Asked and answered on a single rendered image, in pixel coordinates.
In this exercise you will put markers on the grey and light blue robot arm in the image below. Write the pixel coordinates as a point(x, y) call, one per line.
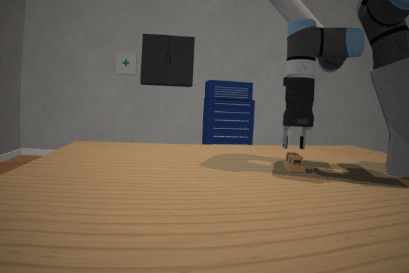
point(383, 22)

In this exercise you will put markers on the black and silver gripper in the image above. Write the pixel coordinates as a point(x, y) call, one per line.
point(299, 98)

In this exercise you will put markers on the tan wooden tray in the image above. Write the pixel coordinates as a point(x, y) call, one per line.
point(300, 169)

